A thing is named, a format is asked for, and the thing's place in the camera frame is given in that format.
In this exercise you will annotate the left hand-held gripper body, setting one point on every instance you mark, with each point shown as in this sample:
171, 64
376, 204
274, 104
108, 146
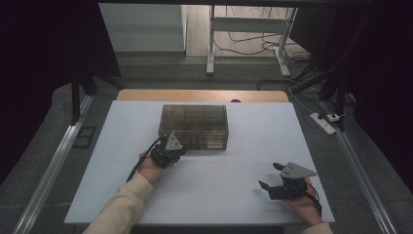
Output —
167, 152

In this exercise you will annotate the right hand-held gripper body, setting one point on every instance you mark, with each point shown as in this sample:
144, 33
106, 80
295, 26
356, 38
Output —
289, 191

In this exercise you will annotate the smoky transparent drawer box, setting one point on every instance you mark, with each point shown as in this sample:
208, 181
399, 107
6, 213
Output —
195, 125

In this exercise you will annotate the person's right hand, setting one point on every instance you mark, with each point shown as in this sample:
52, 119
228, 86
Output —
303, 208

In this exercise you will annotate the person's left hand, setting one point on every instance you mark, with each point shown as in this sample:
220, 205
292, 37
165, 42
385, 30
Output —
151, 170

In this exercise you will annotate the white table board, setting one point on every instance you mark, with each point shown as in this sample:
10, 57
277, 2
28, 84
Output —
227, 201

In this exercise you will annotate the wooden table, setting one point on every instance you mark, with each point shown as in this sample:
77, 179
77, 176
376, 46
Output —
195, 95

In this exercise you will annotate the white power strip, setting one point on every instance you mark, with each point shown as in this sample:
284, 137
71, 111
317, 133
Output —
323, 124

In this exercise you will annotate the white plug adapter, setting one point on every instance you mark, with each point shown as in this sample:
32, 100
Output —
332, 117

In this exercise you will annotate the black metal stand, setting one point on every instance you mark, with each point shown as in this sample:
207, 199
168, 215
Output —
75, 97
340, 100

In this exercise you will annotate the white partition panel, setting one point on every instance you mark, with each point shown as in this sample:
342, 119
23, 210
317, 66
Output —
142, 27

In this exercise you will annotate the black curtain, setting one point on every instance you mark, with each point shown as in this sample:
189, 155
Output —
39, 65
383, 81

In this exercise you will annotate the aluminium floor rail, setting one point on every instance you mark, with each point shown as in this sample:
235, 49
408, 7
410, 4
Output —
363, 175
52, 172

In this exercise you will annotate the white desk frame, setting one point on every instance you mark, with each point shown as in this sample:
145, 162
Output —
246, 24

